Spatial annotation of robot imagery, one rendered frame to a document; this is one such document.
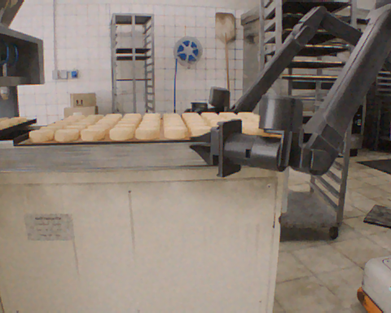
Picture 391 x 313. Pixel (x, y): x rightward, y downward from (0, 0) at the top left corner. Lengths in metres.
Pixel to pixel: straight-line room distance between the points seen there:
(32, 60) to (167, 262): 0.82
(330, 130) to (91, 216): 0.52
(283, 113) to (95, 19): 4.38
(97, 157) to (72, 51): 4.11
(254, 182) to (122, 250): 0.33
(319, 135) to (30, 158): 0.58
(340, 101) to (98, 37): 4.34
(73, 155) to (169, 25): 4.22
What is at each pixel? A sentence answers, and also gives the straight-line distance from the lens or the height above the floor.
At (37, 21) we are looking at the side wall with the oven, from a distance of 4.93.
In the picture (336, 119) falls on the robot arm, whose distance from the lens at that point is 0.61.
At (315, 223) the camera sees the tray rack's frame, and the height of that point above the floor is 0.15.
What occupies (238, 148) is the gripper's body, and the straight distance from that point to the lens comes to 0.58.
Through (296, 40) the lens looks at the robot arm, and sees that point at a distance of 1.14.
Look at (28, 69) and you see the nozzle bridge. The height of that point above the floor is 1.07.
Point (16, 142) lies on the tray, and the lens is 0.73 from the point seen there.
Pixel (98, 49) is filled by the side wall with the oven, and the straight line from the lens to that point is 4.77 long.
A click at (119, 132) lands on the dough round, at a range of 0.68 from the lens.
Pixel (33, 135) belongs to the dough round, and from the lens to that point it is 0.73.
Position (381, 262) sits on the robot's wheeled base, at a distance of 1.59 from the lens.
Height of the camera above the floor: 1.02
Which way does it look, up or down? 12 degrees down
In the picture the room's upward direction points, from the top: straight up
